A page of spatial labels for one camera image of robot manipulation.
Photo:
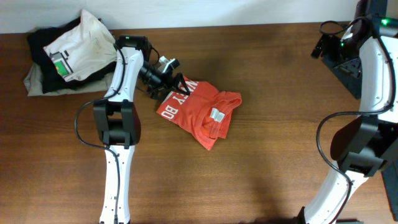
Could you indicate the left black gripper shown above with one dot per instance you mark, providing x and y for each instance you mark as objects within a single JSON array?
[{"x": 165, "y": 84}]

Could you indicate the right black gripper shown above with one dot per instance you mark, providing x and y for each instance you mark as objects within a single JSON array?
[{"x": 328, "y": 53}]

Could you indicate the orange soccer t-shirt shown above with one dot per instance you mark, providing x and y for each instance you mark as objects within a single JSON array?
[{"x": 206, "y": 113}]

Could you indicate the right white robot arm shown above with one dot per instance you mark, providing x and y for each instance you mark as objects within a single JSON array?
[{"x": 365, "y": 49}]

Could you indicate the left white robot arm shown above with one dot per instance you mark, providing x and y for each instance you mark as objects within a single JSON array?
[{"x": 117, "y": 121}]

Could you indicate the dark navy t-shirt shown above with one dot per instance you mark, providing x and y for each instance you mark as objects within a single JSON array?
[{"x": 368, "y": 143}]

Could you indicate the white folded t-shirt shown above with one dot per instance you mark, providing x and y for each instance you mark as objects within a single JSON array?
[{"x": 82, "y": 51}]

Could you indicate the black folded garment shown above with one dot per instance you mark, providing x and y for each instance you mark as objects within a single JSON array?
[{"x": 51, "y": 80}]

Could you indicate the beige folded garment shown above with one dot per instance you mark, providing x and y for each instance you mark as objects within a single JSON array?
[{"x": 33, "y": 84}]

